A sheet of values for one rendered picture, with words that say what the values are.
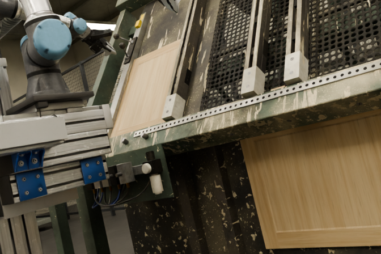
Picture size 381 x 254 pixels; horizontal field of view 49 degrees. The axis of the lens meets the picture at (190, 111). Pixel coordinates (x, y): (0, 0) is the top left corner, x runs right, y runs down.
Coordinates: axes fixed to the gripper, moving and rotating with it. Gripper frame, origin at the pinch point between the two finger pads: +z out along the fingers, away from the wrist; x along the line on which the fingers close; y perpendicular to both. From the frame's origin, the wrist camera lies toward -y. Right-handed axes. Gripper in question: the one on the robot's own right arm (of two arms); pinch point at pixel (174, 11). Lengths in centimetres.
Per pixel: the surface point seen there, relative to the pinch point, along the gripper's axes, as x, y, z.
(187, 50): 26.9, 24.9, 21.2
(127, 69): 78, 28, 17
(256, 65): -18.2, 4.4, 34.9
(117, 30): 104, 63, -4
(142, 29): 79, 59, 3
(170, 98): 27.6, -2.2, 33.7
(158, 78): 49, 19, 27
